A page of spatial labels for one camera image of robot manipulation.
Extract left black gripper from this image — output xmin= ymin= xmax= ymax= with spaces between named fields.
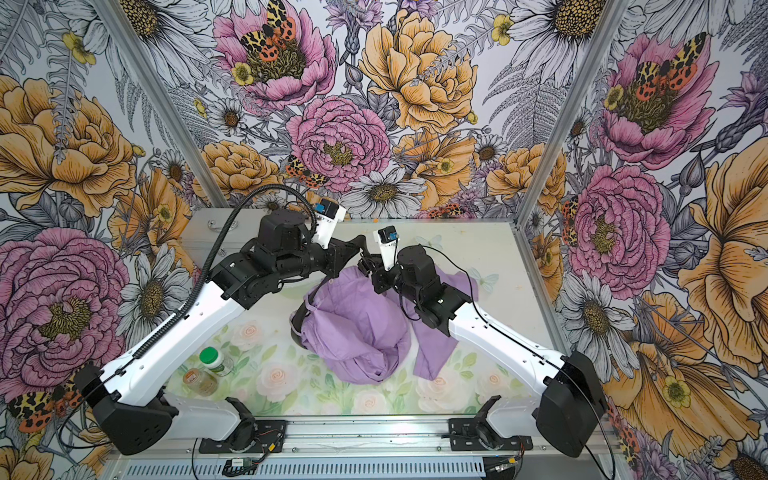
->
xmin=275 ymin=233 xmax=360 ymax=280

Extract purple trousers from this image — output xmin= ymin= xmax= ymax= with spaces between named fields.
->
xmin=292 ymin=267 xmax=458 ymax=385

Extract black leather belt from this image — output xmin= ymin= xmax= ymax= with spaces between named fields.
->
xmin=290 ymin=276 xmax=332 ymax=348

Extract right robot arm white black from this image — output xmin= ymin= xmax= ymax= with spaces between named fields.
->
xmin=358 ymin=245 xmax=607 ymax=458

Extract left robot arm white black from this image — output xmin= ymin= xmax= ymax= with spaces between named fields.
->
xmin=75 ymin=209 xmax=367 ymax=455

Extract silver metal case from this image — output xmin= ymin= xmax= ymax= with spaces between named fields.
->
xmin=180 ymin=208 xmax=266 ymax=267

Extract green lid glass jar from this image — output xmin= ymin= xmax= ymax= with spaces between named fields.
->
xmin=199 ymin=346 xmax=234 ymax=377

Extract brown lid glass jar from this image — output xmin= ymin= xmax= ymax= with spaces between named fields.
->
xmin=182 ymin=368 xmax=218 ymax=397

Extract small green circuit board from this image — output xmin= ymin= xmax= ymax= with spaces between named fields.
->
xmin=221 ymin=458 xmax=259 ymax=478

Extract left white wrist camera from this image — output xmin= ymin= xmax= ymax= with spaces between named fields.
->
xmin=312 ymin=199 xmax=347 ymax=249

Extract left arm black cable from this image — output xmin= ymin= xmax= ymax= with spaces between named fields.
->
xmin=56 ymin=183 xmax=319 ymax=451

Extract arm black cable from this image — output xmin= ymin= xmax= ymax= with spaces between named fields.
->
xmin=419 ymin=244 xmax=616 ymax=480
xmin=56 ymin=183 xmax=319 ymax=451

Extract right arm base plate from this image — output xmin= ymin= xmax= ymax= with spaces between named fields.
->
xmin=446 ymin=417 xmax=533 ymax=452

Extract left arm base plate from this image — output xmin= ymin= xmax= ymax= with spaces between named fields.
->
xmin=197 ymin=419 xmax=288 ymax=454

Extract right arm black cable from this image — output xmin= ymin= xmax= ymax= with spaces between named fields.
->
xmin=419 ymin=244 xmax=616 ymax=480

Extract aluminium front rail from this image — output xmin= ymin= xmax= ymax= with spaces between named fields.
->
xmin=101 ymin=415 xmax=632 ymax=479

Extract left aluminium corner post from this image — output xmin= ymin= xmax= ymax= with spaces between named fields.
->
xmin=94 ymin=1 xmax=229 ymax=208

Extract aluminium corner post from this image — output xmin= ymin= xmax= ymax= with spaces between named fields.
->
xmin=94 ymin=1 xmax=229 ymax=208
xmin=515 ymin=0 xmax=630 ymax=232

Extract right aluminium corner post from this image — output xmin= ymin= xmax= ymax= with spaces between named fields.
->
xmin=515 ymin=0 xmax=630 ymax=232

